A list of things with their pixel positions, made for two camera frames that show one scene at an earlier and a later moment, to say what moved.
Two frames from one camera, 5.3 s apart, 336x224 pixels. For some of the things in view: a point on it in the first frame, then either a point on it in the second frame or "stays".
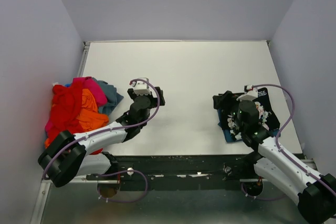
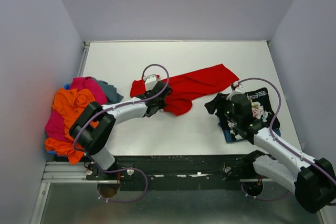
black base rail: x=182 y=172 stays
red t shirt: x=66 y=99 → x=185 y=86
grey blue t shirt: x=113 y=97 stays
